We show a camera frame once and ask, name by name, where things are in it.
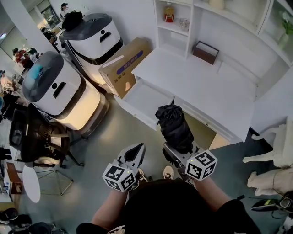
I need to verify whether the wooden crate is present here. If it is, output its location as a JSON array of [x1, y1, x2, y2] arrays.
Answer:
[[5, 162, 24, 195]]

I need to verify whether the brown cardboard box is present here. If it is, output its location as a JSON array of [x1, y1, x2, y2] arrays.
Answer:
[[98, 37, 153, 99]]

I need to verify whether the white delivery robot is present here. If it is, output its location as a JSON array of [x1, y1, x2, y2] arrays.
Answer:
[[22, 50, 110, 138], [59, 13, 125, 85]]

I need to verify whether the person's shoe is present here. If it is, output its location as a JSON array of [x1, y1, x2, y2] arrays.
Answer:
[[163, 165, 175, 180], [136, 168, 150, 184]]

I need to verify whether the wire frame stand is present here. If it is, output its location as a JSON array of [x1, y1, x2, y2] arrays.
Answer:
[[36, 170, 74, 196]]

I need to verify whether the dark brown open box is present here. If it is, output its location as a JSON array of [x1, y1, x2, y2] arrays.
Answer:
[[192, 41, 220, 65]]

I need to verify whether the clear glass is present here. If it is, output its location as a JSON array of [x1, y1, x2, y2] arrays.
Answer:
[[179, 18, 190, 32]]

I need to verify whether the white animal figure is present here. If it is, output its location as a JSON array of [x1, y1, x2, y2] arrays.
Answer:
[[242, 116, 293, 197]]

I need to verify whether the person's left shoe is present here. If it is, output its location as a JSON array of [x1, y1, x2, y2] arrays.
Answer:
[[136, 168, 150, 184]]

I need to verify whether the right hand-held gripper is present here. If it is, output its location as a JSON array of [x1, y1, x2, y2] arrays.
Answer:
[[163, 142, 218, 183]]

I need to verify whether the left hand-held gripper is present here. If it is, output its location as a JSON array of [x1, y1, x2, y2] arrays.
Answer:
[[102, 143, 147, 192]]

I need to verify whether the black umbrella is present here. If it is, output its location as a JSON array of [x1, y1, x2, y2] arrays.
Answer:
[[155, 97, 195, 154]]

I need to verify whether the person's black clothing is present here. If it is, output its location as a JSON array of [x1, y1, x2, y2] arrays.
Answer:
[[76, 178, 261, 234]]

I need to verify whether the black and green shoe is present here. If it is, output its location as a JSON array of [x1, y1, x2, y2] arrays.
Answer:
[[251, 198, 282, 212]]

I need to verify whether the person's left forearm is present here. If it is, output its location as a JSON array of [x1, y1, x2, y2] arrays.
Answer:
[[91, 188, 129, 230]]

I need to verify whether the person's right shoe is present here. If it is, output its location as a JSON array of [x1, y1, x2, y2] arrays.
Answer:
[[163, 165, 175, 180]]

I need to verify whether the white desk with shelves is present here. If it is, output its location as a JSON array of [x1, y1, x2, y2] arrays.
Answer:
[[131, 0, 293, 145]]

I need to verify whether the black bag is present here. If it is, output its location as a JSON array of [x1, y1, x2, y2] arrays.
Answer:
[[61, 11, 84, 32]]

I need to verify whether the white drawer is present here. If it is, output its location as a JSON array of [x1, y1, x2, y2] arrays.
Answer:
[[114, 76, 176, 131]]

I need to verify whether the black office chair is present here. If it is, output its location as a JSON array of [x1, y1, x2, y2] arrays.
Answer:
[[9, 104, 84, 169]]

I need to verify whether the person's right forearm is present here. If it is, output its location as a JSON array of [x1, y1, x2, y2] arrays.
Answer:
[[194, 177, 231, 212]]

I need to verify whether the vase with green plant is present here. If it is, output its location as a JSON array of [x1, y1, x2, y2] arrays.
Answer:
[[277, 10, 293, 50]]

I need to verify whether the white round table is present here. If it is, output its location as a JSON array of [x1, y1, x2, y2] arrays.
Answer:
[[22, 165, 42, 203]]

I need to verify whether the black headset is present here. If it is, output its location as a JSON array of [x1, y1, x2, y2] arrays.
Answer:
[[277, 193, 293, 213]]

